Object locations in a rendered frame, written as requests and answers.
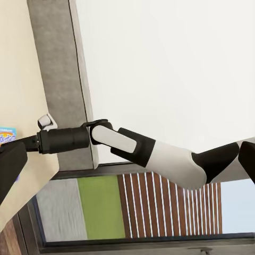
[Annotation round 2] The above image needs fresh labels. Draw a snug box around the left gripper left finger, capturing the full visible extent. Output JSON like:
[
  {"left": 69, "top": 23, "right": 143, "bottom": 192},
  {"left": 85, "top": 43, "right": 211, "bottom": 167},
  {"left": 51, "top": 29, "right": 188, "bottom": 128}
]
[{"left": 0, "top": 141, "right": 28, "bottom": 205}]

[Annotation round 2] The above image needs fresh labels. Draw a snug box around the board game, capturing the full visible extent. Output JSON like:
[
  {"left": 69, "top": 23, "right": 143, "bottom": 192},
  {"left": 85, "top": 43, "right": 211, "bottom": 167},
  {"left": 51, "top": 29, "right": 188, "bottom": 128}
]
[{"left": 0, "top": 126, "right": 16, "bottom": 147}]

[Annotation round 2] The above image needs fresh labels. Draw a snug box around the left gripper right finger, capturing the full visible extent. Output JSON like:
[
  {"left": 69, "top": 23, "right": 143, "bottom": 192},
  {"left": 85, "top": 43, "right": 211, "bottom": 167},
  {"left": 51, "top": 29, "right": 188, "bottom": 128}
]
[{"left": 238, "top": 141, "right": 255, "bottom": 184}]

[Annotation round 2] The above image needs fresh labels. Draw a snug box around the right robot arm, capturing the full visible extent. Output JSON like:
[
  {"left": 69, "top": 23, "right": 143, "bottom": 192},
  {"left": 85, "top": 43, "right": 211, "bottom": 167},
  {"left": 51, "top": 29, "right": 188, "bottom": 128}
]
[{"left": 1, "top": 113, "right": 255, "bottom": 190}]

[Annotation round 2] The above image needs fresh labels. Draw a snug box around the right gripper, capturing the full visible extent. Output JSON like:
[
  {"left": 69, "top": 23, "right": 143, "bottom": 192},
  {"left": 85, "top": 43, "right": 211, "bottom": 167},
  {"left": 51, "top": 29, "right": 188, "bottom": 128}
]
[{"left": 1, "top": 128, "right": 74, "bottom": 155}]

